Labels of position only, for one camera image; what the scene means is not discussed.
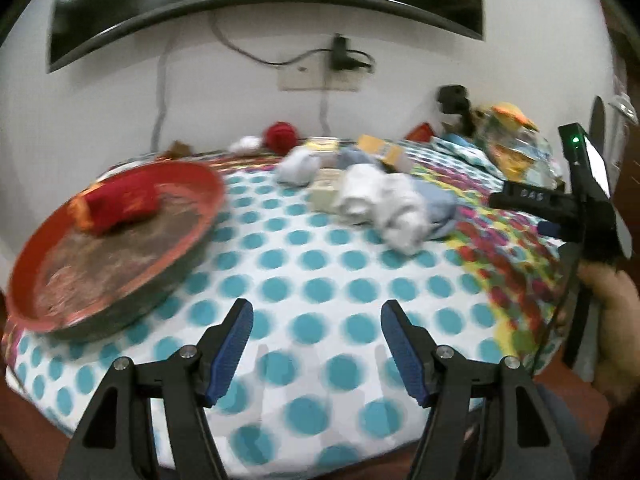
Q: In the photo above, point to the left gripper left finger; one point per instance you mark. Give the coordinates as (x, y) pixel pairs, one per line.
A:
(114, 439)

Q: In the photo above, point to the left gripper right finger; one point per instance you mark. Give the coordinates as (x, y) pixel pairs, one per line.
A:
(485, 421)

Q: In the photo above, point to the light blue sock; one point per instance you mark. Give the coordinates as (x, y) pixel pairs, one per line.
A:
(351, 156)
(441, 209)

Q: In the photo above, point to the yellow toothpaste box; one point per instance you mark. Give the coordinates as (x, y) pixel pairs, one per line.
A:
(324, 189)
(391, 155)

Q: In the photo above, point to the person's right hand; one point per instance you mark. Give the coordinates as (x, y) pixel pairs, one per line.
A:
(616, 375)

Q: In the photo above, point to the clear plastic bag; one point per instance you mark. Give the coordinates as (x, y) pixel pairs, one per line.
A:
(522, 156)

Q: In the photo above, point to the red round tray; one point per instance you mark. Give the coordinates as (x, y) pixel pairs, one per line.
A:
(74, 286)

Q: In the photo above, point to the red orange plush toy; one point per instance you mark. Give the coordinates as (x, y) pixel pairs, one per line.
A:
(107, 205)

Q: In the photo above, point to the polka dot bed sheet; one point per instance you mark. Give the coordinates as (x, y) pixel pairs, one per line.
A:
(316, 388)

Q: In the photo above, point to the black power adapter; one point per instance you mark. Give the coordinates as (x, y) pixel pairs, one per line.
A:
(339, 58)

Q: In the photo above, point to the red knitted sock ball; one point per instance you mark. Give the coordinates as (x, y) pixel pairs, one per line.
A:
(280, 138)

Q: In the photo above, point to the small white sock ball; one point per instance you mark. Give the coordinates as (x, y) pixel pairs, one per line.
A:
(246, 146)

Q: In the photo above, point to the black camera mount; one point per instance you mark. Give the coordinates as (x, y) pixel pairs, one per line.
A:
(453, 100)

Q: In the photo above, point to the red packet by wall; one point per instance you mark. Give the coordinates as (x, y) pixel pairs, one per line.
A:
(421, 134)

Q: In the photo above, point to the white wall socket plate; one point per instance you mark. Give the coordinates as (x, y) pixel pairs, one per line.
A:
(313, 74)

